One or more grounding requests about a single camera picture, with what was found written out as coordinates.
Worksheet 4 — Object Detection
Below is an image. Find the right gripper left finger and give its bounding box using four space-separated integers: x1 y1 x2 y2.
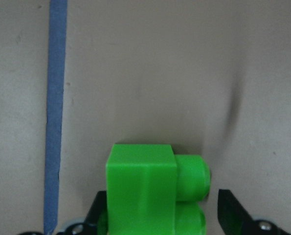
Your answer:
83 191 108 235

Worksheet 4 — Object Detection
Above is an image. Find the green toy block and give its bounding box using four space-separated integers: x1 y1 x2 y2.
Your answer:
98 143 211 235

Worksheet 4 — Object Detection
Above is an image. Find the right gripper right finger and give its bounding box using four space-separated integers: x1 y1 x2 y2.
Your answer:
217 189 255 235

